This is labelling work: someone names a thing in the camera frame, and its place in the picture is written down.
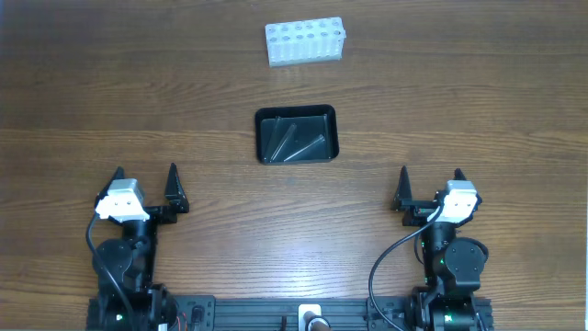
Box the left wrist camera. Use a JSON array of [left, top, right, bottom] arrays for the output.
[[94, 177, 151, 224]]

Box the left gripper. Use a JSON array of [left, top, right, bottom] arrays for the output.
[[94, 162, 190, 226]]

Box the mounting rail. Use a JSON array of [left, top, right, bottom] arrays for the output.
[[86, 293, 495, 331]]

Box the white test tube rack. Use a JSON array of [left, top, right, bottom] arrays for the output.
[[265, 17, 347, 69]]

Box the black tray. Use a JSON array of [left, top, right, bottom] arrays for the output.
[[254, 104, 341, 166]]

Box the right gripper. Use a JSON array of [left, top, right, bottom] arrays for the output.
[[391, 165, 483, 228]]

